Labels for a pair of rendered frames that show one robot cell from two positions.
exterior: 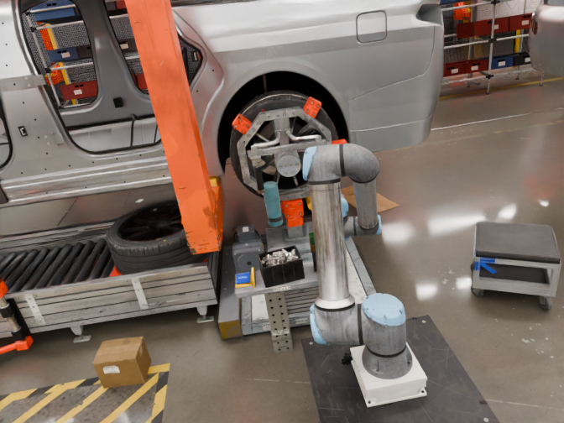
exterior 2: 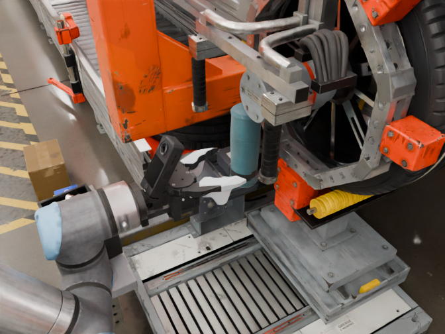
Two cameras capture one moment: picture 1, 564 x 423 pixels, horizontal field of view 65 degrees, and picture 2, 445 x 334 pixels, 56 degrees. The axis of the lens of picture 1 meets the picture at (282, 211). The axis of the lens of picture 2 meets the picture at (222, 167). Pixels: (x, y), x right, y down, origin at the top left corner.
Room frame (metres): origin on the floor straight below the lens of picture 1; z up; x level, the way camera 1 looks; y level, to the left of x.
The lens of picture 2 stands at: (1.80, -0.82, 1.34)
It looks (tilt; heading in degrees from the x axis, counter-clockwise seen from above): 38 degrees down; 62
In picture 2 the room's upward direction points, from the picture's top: straight up
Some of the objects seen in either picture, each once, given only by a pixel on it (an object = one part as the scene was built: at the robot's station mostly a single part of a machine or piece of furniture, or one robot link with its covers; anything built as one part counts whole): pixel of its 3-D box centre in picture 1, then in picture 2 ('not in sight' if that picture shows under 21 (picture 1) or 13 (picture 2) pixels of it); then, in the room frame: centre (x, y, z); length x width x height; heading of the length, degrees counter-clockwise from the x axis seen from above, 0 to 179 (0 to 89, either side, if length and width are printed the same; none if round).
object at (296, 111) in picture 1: (285, 155); (311, 81); (2.44, -0.07, 0.85); 0.54 x 0.07 x 0.54; 91
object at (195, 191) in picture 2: not in sight; (198, 186); (2.02, -0.28, 0.83); 0.09 x 0.05 x 0.02; 154
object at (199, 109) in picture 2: (259, 179); (198, 83); (2.20, 0.09, 0.83); 0.04 x 0.04 x 0.16
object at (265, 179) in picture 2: not in sight; (270, 149); (2.21, -0.25, 0.83); 0.04 x 0.04 x 0.16
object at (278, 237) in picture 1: (294, 221); (330, 209); (2.61, -0.07, 0.32); 0.40 x 0.30 x 0.28; 91
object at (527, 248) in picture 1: (512, 263); not in sight; (2.01, -1.24, 0.17); 0.43 x 0.36 x 0.34; 64
